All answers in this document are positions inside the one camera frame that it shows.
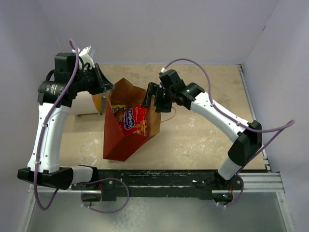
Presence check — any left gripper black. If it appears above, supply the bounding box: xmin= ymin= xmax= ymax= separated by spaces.
xmin=72 ymin=63 xmax=115 ymax=95

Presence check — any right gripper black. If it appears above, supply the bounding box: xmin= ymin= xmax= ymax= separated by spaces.
xmin=141 ymin=82 xmax=175 ymax=113

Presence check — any red candy snack bag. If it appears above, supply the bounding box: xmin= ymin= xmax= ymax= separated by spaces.
xmin=115 ymin=105 xmax=148 ymax=136

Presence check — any red brown paper bag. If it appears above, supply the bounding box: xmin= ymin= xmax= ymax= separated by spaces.
xmin=103 ymin=78 xmax=164 ymax=161

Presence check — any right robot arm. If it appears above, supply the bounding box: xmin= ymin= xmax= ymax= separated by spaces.
xmin=141 ymin=69 xmax=262 ymax=189

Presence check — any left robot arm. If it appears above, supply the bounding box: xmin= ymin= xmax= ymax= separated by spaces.
xmin=17 ymin=48 xmax=115 ymax=190

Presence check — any yellow M&M's packet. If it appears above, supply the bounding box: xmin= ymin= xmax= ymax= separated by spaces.
xmin=111 ymin=104 xmax=126 ymax=114

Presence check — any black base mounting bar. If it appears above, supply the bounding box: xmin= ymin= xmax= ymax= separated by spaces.
xmin=71 ymin=169 xmax=243 ymax=203

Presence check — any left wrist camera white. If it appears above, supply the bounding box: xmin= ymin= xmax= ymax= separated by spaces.
xmin=78 ymin=45 xmax=95 ymax=69

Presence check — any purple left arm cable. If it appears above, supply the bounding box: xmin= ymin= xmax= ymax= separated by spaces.
xmin=33 ymin=38 xmax=80 ymax=210

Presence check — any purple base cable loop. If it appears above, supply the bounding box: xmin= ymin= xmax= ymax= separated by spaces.
xmin=81 ymin=179 xmax=130 ymax=215

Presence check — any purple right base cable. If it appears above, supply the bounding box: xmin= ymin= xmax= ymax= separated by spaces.
xmin=216 ymin=175 xmax=245 ymax=208

